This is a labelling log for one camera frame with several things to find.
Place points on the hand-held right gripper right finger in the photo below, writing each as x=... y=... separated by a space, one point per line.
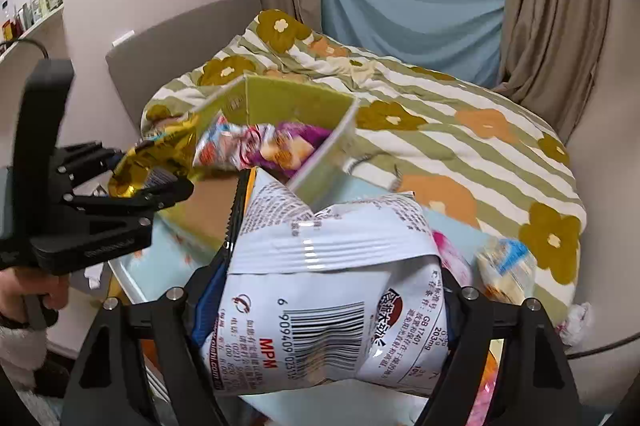
x=472 y=311

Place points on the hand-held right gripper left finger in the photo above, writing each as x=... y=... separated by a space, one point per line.
x=207 y=306

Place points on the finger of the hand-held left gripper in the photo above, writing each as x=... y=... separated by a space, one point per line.
x=85 y=164
x=135 y=203

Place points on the gold snack packet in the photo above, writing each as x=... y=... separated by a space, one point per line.
x=150 y=156

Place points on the white snack bag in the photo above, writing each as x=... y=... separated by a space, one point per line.
x=325 y=306

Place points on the green cardboard box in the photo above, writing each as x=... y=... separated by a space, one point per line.
x=295 y=101

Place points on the person's left forearm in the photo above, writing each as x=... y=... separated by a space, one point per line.
x=20 y=356

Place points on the person's left hand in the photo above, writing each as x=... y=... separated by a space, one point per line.
x=20 y=293

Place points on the pale blue yellow snack packet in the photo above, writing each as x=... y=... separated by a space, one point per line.
x=507 y=266

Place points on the pink snack packet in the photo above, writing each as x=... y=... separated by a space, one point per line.
x=452 y=256

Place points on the daisy print tablecloth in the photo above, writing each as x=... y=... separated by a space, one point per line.
x=155 y=266

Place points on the red white snack packet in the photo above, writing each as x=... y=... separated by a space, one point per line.
x=220 y=146

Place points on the crumpled white tissue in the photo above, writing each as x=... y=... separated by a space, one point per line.
x=575 y=318

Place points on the grey headboard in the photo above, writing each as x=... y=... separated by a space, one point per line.
x=160 y=51

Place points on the floral striped blanket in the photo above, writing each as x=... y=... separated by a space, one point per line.
x=450 y=146

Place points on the purple snack packet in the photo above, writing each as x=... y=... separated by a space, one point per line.
x=290 y=141

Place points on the blue cloth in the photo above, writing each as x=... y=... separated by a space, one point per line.
x=410 y=11

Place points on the white wall plate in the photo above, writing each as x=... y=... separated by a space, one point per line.
x=123 y=40

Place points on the white wall shelf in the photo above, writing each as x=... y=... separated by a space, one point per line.
x=45 y=26

